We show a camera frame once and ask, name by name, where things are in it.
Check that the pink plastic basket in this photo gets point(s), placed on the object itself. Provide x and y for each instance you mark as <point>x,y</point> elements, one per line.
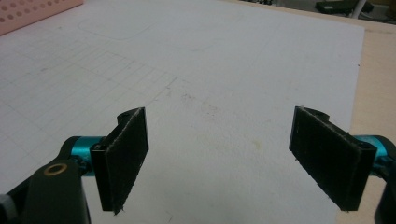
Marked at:
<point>31,12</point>

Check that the black flat device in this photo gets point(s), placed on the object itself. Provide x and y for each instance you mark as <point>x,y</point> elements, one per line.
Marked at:
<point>336,6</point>

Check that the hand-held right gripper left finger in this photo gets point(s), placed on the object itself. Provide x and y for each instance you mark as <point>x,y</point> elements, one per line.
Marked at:
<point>124,161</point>

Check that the white metal stand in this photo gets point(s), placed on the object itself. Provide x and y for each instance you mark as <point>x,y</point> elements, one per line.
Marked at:
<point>359,7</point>

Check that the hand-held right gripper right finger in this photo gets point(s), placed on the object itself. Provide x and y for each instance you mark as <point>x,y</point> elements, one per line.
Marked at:
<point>333,161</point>

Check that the white grid mat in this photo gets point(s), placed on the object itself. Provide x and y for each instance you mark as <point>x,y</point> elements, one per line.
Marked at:
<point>218,77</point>

